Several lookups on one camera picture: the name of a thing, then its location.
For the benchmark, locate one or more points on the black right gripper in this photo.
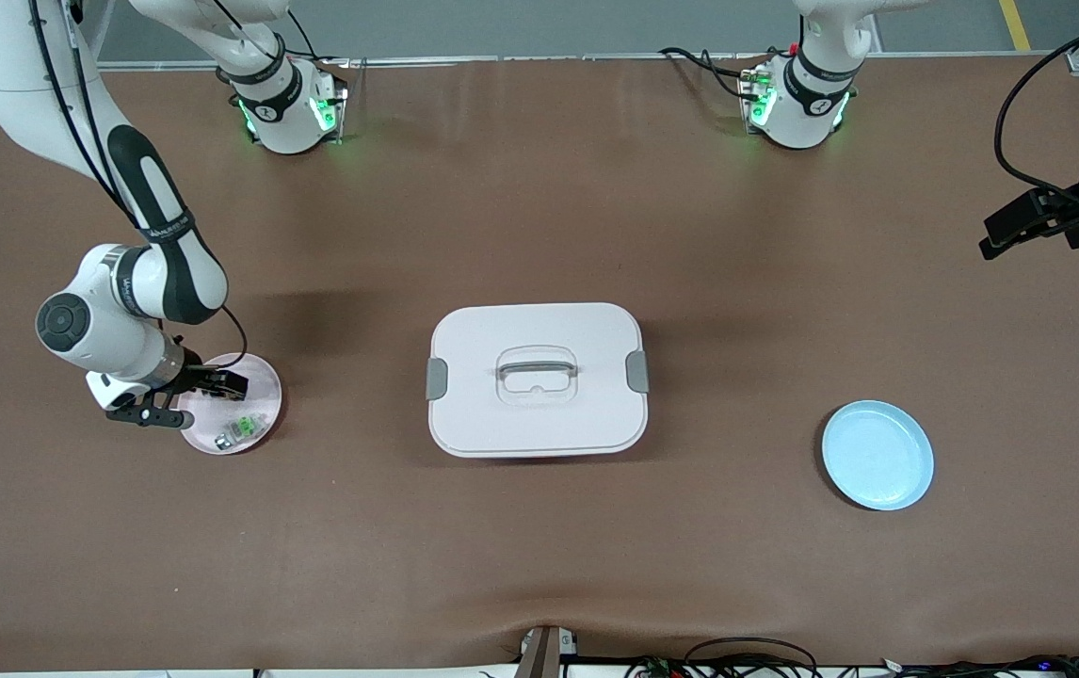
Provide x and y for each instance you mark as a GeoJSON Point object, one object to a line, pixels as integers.
{"type": "Point", "coordinates": [193, 379]}

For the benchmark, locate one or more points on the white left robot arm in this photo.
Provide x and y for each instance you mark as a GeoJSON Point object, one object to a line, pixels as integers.
{"type": "Point", "coordinates": [808, 113]}

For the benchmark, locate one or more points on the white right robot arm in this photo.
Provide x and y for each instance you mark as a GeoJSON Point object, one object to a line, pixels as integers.
{"type": "Point", "coordinates": [22, 75]}

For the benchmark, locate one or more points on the white lidded storage box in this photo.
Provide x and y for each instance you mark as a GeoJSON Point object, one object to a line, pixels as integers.
{"type": "Point", "coordinates": [539, 424]}

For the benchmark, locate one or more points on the pink round plate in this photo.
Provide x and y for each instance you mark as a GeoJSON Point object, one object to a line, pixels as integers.
{"type": "Point", "coordinates": [265, 391]}

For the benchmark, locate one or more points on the light blue round plate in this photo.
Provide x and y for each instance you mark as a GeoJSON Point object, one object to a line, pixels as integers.
{"type": "Point", "coordinates": [878, 457]}

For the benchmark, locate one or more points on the brown table mat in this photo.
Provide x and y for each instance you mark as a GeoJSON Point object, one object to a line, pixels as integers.
{"type": "Point", "coordinates": [539, 188]}

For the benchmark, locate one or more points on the green push-button switch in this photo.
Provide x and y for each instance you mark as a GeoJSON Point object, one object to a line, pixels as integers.
{"type": "Point", "coordinates": [243, 429]}

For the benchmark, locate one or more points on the aluminium profile post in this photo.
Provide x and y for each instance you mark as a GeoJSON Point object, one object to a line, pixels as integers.
{"type": "Point", "coordinates": [539, 659]}

